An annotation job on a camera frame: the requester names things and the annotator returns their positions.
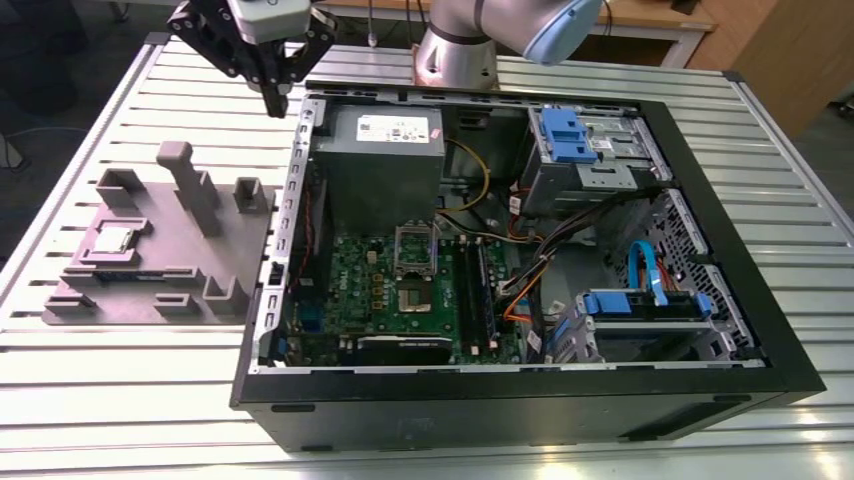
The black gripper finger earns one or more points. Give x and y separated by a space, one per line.
316 40
207 42

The silver CPU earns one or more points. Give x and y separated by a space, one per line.
115 241

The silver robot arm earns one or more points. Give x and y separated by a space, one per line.
454 55

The CPU socket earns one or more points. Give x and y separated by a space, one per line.
415 297

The grey power supply unit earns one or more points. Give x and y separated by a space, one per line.
380 180

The blue plastic drive carrier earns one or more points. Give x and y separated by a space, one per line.
563 125
575 151

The grey parts rack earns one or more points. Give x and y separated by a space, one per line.
173 260

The dark RAM stick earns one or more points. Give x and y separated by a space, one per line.
129 276

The green motherboard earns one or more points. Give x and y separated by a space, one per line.
340 292

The metal drive cage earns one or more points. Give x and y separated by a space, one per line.
600 180

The wooden desk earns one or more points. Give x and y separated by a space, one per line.
660 22

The black RAM slot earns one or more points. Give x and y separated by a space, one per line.
480 295
470 295
464 295

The blue VGA port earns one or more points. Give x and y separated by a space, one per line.
283 348

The black graphics card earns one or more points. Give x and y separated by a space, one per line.
400 350

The hard disk in blue carrier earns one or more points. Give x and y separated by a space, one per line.
610 303

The brown wooden cabinet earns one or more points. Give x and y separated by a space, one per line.
787 50

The metal disk bay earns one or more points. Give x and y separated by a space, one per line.
654 326

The black PC case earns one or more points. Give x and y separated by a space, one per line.
467 415

